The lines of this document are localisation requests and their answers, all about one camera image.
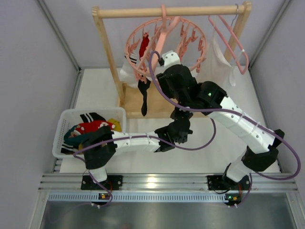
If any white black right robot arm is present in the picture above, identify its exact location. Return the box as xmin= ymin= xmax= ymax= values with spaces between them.
xmin=156 ymin=64 xmax=285 ymax=187

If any white plastic laundry basket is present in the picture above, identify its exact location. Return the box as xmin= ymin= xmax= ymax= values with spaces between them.
xmin=52 ymin=107 xmax=127 ymax=158

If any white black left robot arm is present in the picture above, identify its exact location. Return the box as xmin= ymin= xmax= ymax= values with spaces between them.
xmin=82 ymin=108 xmax=193 ymax=184

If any pink round clip hanger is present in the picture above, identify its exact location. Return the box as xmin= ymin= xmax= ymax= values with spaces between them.
xmin=124 ymin=5 xmax=207 ymax=81

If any red santa sock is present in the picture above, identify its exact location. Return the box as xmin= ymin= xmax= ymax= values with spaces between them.
xmin=74 ymin=120 xmax=115 ymax=135
xmin=139 ymin=32 xmax=150 ymax=59

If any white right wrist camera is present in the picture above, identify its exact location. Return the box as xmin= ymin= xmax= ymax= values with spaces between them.
xmin=162 ymin=51 xmax=181 ymax=70

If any pink clothes hanger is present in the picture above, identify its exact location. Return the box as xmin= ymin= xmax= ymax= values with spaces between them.
xmin=208 ymin=1 xmax=252 ymax=75

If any yellow sock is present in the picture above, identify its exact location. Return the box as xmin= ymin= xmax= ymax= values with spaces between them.
xmin=107 ymin=118 xmax=122 ymax=132

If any wooden clothes rack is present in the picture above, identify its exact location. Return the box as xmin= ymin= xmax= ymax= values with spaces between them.
xmin=91 ymin=1 xmax=253 ymax=119

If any dark green christmas sock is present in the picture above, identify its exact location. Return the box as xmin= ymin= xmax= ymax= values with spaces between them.
xmin=63 ymin=126 xmax=91 ymax=147

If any white undershirt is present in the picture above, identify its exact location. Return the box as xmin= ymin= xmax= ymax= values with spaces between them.
xmin=196 ymin=16 xmax=236 ymax=91

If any aluminium mounting rail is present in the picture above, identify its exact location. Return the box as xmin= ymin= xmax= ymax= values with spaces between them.
xmin=38 ymin=173 xmax=297 ymax=205

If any white ankle sock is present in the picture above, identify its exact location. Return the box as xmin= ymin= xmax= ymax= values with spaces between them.
xmin=120 ymin=60 xmax=138 ymax=88

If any black white striped sock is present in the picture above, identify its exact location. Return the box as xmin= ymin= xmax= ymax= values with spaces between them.
xmin=61 ymin=112 xmax=106 ymax=155

